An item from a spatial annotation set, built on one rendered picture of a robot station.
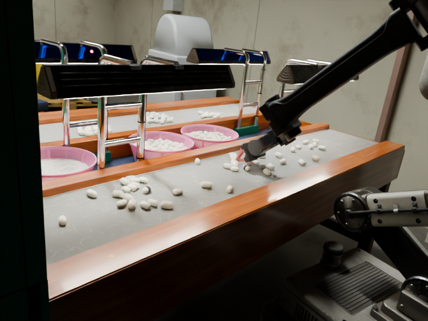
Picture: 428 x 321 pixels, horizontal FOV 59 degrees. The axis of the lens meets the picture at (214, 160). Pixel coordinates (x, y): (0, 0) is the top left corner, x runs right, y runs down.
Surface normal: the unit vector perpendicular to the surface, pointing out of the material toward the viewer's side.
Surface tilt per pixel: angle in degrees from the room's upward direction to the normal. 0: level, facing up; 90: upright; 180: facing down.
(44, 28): 90
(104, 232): 0
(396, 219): 91
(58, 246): 0
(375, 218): 91
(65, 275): 0
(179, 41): 71
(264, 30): 90
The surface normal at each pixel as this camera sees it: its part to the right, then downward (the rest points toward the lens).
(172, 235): 0.11, -0.93
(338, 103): -0.81, 0.11
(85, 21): 0.58, 0.33
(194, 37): 0.58, 0.01
